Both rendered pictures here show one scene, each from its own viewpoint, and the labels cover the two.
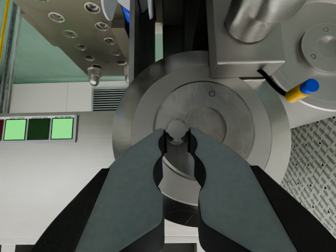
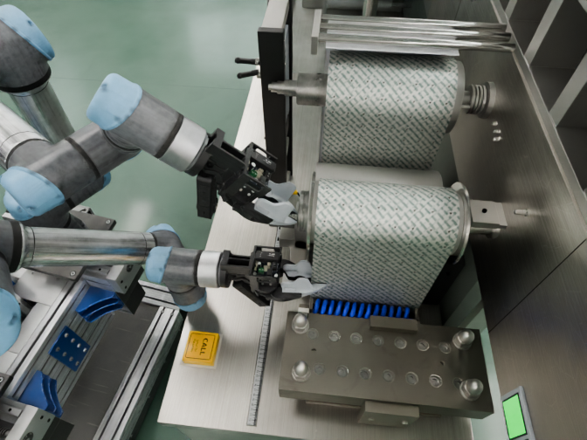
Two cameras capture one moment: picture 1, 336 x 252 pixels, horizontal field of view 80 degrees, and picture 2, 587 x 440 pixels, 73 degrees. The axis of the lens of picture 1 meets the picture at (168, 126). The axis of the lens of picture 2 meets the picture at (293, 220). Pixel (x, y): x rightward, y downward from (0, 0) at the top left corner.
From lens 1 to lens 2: 0.72 m
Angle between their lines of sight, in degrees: 86
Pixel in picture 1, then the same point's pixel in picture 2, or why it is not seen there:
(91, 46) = (410, 366)
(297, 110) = not seen: hidden behind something
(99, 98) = not seen: outside the picture
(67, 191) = (571, 371)
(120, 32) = (376, 320)
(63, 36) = (391, 385)
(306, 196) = (400, 121)
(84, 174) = (546, 349)
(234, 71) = not seen: hidden behind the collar
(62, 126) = (511, 417)
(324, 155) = (369, 142)
